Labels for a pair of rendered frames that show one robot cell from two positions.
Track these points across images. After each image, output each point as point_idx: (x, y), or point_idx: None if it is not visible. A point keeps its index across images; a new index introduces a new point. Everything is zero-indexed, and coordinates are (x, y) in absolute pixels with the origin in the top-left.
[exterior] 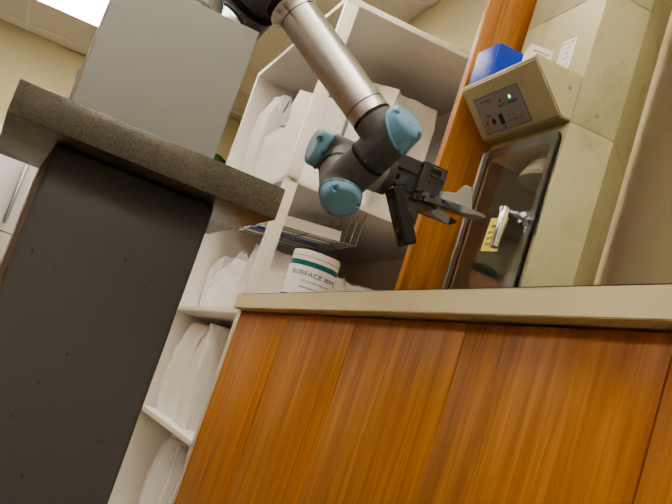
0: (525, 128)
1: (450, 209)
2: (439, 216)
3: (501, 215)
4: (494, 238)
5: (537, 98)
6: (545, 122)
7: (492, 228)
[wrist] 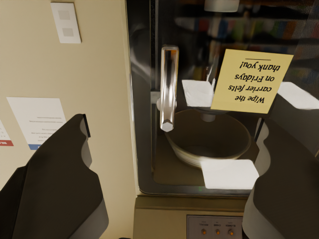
0: (208, 207)
1: (1, 201)
2: (266, 162)
3: (162, 113)
4: (163, 66)
5: (160, 237)
6: (167, 206)
7: (258, 95)
